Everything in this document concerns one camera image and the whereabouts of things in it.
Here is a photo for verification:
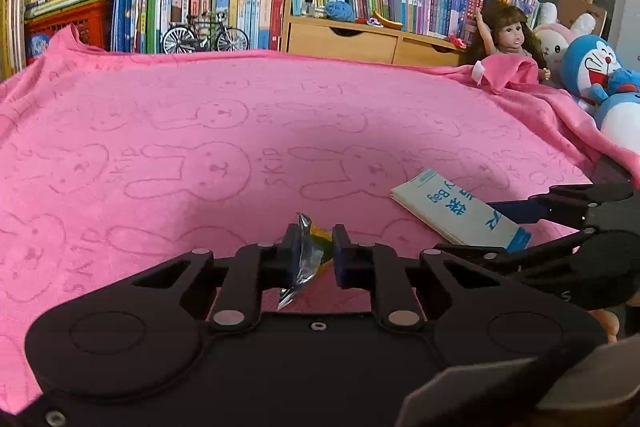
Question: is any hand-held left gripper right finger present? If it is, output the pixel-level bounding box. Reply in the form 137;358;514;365
332;224;556;333

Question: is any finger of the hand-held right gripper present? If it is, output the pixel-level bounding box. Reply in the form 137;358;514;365
434;229;602;277
487;183;637;228

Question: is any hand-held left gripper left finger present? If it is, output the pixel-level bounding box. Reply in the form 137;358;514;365
100;223;304;333

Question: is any green silver candy wrapper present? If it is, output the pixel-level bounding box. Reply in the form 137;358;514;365
276;212;334;312

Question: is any short row of thin books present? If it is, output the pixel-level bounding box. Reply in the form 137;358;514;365
497;0;544;30

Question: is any row of pale upright books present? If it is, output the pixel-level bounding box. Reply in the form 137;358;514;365
0;0;27;81

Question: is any person's right hand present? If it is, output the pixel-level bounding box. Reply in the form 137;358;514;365
592;308;621;344

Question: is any small blue cat plush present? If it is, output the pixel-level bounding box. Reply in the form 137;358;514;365
589;67;640;156

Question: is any pink bunny print towel blanket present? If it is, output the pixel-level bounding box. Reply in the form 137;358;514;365
0;24;640;414

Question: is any large blue cat plush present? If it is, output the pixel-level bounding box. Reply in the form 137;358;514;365
559;34;624;108

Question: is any pink white bunny plush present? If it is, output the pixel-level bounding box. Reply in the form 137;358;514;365
533;1;597;74

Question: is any brown haired doll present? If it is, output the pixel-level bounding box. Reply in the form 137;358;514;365
462;0;552;84

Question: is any brown cardboard piece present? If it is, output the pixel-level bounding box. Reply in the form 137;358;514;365
557;0;609;30

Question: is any wooden drawer box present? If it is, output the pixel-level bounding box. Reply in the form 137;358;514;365
279;0;467;68

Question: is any yellow toy banana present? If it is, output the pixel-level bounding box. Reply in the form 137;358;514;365
372;10;405;32

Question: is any model bicycle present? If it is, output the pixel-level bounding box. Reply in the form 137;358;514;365
160;10;250;56

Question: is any blue yarn ball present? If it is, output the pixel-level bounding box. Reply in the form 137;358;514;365
324;0;357;22

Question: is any red plastic crate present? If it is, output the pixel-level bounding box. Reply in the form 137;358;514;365
23;0;114;58

